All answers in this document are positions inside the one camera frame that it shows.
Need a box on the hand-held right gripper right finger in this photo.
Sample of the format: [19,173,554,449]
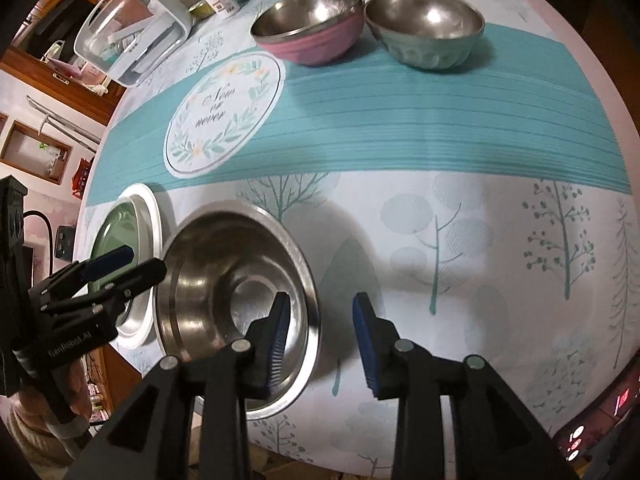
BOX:
[351,292,576,480]

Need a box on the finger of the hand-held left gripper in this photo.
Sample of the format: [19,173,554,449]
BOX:
[42,258,167,318]
[30,246,135,311]

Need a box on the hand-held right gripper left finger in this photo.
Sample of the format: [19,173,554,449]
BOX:
[65,291,292,480]

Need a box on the green plate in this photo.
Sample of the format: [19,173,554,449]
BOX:
[87,199,151,341]

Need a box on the plain white plate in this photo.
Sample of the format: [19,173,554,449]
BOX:
[82,183,166,351]

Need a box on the large steel bowl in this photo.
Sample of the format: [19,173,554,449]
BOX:
[154,204,322,420]

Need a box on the person's left forearm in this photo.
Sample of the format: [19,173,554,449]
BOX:
[0,407,96,480]

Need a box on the person's left hand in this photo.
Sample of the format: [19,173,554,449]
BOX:
[10,360,91,428]

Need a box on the long metal rod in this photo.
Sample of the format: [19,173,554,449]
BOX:
[26,95,101,153]

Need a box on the wooden kitchen base cabinet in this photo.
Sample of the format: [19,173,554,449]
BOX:
[0,0,126,126]

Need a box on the teal striped table runner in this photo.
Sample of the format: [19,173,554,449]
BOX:
[87,22,633,208]

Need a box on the dark device with red lights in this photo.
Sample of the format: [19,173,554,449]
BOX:
[552,370,640,466]

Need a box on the clear white-framed storage box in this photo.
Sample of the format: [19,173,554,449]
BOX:
[73,0,194,87]

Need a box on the white pill bottle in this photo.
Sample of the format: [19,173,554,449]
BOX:
[201,0,241,20]

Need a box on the pink steel bowl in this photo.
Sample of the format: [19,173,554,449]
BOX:
[250,0,366,67]

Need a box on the grey-green steel bowl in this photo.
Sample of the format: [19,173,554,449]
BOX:
[364,0,486,71]

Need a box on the black wall socket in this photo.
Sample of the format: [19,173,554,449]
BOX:
[55,226,76,261]

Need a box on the black cable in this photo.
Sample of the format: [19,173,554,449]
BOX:
[22,210,58,266]

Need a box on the wooden framed wall niche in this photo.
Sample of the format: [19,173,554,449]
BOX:
[0,120,73,184]

